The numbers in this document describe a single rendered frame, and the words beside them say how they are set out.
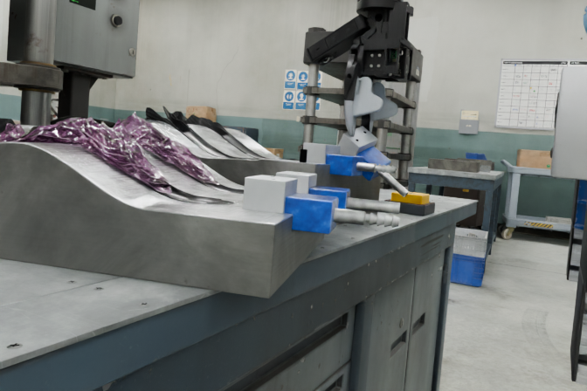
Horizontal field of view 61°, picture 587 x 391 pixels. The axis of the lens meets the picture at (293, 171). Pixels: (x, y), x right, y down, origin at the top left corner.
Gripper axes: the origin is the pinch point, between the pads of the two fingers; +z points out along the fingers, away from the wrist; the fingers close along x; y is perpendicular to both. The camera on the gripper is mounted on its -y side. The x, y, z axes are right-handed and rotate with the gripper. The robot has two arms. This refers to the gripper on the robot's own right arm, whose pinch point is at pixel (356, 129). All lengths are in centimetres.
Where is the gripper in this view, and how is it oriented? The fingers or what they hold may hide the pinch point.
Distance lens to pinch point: 82.6
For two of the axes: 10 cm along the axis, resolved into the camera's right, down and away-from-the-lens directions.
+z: -0.8, 10.0, 0.5
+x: 4.9, -0.1, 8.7
